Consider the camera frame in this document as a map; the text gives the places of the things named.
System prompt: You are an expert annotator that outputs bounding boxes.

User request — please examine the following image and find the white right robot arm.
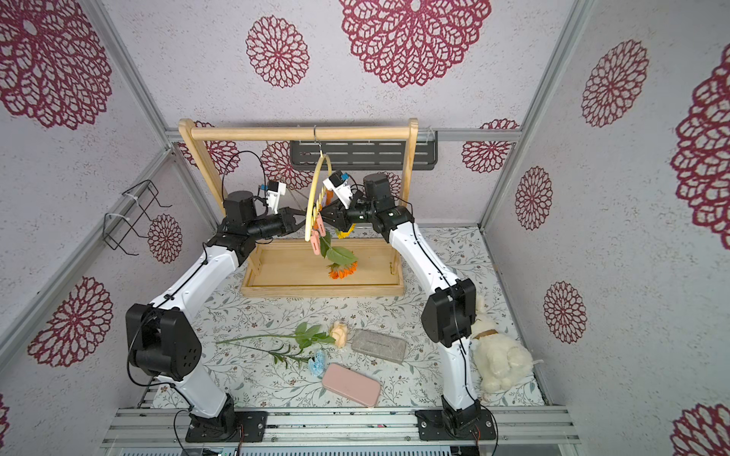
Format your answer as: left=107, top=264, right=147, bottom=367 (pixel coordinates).
left=316, top=171, right=482, bottom=433

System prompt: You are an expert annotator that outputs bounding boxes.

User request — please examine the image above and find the yellow sunflower with stem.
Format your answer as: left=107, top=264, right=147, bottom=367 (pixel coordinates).
left=336, top=224, right=357, bottom=239

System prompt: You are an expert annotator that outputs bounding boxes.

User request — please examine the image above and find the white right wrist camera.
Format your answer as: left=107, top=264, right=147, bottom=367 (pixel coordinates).
left=323, top=170, right=353, bottom=209

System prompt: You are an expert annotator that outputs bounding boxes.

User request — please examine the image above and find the blue flower with stem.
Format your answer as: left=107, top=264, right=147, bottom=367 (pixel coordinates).
left=267, top=346, right=327, bottom=378

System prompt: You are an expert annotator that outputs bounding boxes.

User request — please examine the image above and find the black wall shelf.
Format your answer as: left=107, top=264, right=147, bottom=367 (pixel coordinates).
left=288, top=141, right=406, bottom=171

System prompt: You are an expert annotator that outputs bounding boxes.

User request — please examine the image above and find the pink case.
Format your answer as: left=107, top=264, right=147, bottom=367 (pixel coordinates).
left=322, top=364, right=381, bottom=408

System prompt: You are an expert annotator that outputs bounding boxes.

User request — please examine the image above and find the peach rose with stem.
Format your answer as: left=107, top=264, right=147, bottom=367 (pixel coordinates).
left=218, top=321, right=349, bottom=349

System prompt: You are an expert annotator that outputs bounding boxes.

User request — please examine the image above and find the orange flower with stem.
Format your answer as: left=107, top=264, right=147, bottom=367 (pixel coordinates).
left=319, top=233, right=357, bottom=280

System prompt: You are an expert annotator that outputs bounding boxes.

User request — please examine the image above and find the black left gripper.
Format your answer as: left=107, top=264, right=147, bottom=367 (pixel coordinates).
left=247, top=206, right=313, bottom=241

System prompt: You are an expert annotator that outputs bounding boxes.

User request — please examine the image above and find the white plush toy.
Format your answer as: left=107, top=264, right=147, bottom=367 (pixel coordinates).
left=471, top=296, right=538, bottom=396

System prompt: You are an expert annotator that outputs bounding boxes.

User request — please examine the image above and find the wooden clothes rack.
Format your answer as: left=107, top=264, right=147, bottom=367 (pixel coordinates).
left=178, top=118, right=419, bottom=298

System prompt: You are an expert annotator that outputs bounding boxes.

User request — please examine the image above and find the grey felt pouch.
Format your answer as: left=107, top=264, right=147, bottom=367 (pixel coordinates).
left=352, top=330, right=408, bottom=364

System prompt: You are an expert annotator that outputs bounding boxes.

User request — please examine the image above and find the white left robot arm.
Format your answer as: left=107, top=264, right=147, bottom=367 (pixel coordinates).
left=125, top=191, right=305, bottom=420

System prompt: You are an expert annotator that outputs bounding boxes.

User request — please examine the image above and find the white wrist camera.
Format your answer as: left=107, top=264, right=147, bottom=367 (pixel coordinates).
left=260, top=180, right=287, bottom=215
left=323, top=170, right=353, bottom=209

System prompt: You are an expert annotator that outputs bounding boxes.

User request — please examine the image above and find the pink clothes peg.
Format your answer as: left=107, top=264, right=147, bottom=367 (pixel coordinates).
left=310, top=230, right=321, bottom=255
left=316, top=214, right=327, bottom=238

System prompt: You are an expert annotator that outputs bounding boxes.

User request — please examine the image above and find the yellow wavy clothes hanger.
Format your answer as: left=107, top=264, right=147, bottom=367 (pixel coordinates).
left=305, top=127, right=333, bottom=241

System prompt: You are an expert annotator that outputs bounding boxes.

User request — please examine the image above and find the black wire wall rack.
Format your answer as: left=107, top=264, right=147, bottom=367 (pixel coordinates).
left=101, top=179, right=171, bottom=257

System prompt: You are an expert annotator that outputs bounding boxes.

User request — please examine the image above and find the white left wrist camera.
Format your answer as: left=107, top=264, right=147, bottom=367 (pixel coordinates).
left=260, top=180, right=287, bottom=215

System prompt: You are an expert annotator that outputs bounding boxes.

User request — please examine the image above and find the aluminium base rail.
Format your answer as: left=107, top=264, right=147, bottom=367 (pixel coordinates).
left=101, top=406, right=580, bottom=450

